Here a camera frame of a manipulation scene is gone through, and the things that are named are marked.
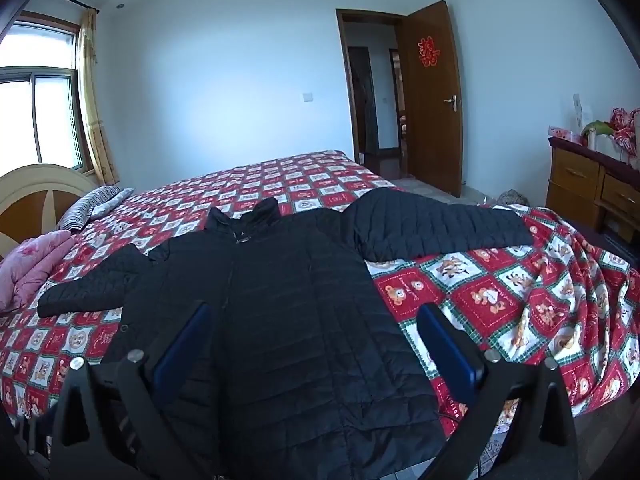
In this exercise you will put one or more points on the black curtain rod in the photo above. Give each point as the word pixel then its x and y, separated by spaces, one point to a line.
pixel 70 0

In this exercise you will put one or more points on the black quilted jacket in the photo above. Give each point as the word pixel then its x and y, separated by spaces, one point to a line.
pixel 300 310

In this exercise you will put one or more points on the dark wooden door frame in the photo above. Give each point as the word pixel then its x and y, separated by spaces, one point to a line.
pixel 345 85

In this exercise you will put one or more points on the red checked printed bedsheet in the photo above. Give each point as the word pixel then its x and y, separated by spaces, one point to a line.
pixel 500 300

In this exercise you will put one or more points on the white cup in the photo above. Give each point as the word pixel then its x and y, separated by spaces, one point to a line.
pixel 592 140

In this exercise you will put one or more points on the red white patterned bag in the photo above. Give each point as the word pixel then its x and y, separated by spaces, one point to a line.
pixel 625 127

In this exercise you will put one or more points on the window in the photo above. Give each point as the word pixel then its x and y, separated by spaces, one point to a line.
pixel 50 115

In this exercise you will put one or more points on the white card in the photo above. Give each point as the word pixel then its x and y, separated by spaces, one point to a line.
pixel 581 112

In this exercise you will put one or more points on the brown wooden door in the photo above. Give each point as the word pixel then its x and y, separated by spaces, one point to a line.
pixel 430 125

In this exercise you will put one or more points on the green object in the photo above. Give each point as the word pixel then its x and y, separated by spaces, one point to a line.
pixel 597 127

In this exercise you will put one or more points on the grey cloth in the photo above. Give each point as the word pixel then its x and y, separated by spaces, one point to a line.
pixel 511 198

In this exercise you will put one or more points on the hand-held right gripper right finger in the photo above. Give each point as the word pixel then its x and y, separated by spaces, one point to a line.
pixel 447 355

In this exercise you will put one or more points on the red paper door decoration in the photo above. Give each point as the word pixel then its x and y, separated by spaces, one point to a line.
pixel 430 51

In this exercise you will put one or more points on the yellow curtain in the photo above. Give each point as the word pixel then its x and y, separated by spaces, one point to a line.
pixel 92 110

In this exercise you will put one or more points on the striped pillow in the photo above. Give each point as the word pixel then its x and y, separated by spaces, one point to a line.
pixel 95 202

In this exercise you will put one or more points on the pink tissue box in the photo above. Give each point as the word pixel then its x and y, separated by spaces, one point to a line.
pixel 562 134

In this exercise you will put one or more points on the wooden dresser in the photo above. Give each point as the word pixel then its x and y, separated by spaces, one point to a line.
pixel 570 175

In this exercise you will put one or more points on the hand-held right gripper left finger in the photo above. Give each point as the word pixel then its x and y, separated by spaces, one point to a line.
pixel 182 355

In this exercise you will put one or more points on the pink floral quilt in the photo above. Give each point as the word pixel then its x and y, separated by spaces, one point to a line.
pixel 30 265

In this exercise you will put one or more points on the wooden bed headboard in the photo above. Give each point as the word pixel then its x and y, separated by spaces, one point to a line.
pixel 30 205

